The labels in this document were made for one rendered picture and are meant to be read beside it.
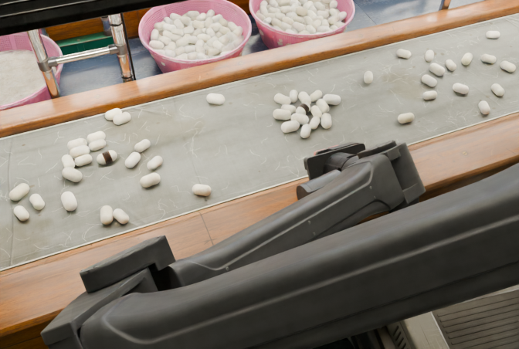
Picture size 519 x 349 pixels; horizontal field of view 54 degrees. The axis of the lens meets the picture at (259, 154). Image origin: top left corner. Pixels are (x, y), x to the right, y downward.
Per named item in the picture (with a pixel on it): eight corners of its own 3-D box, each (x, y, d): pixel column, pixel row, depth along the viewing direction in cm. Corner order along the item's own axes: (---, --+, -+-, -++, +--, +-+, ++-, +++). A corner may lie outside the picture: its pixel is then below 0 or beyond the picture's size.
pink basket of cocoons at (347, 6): (367, 53, 131) (374, 22, 124) (272, 77, 124) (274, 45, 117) (320, 0, 147) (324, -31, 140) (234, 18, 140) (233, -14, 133)
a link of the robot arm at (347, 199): (153, 412, 36) (94, 269, 36) (120, 403, 40) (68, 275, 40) (439, 201, 64) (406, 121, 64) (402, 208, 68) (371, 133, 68)
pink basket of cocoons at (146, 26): (273, 61, 128) (274, 28, 121) (188, 110, 115) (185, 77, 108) (205, 15, 140) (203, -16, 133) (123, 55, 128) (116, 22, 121)
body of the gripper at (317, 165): (301, 157, 79) (322, 162, 72) (358, 141, 82) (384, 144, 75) (309, 197, 80) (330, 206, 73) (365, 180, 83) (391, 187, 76)
